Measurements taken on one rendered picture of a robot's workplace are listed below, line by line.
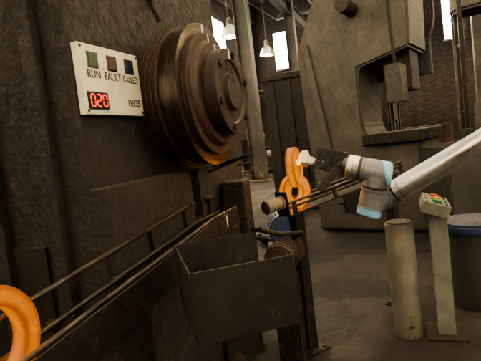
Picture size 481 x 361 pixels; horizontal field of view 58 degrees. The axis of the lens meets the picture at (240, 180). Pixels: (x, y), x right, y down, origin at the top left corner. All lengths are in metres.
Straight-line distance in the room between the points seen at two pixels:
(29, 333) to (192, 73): 0.84
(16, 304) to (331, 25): 3.74
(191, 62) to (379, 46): 2.82
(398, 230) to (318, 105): 2.35
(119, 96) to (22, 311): 0.66
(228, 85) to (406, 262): 1.11
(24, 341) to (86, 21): 0.80
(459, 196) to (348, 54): 1.58
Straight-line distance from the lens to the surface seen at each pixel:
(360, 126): 4.04
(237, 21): 10.81
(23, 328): 0.86
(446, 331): 2.20
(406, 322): 2.13
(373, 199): 1.66
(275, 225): 3.54
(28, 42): 1.24
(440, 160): 1.72
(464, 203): 3.38
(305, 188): 1.92
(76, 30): 1.24
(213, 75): 1.36
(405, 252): 2.03
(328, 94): 4.15
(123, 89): 1.31
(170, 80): 1.32
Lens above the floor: 0.94
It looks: 5 degrees down
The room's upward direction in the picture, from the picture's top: 7 degrees counter-clockwise
